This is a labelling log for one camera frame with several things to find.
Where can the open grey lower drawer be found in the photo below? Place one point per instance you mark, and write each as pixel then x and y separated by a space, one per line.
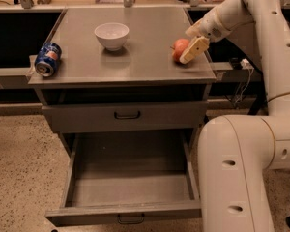
pixel 128 177

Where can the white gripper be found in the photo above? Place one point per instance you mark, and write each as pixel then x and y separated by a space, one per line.
pixel 209 27

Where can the grey drawer cabinet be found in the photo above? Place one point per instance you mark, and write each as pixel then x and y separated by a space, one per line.
pixel 143 70

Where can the closed grey upper drawer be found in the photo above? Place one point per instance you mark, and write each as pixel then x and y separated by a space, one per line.
pixel 140 116

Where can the red apple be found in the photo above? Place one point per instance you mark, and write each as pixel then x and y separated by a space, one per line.
pixel 178 48

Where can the blue soda can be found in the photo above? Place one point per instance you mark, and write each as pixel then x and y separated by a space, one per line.
pixel 48 59

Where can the white ceramic bowl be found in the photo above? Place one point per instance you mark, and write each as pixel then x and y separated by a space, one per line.
pixel 112 36

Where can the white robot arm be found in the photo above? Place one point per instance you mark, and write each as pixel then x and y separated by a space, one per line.
pixel 234 150

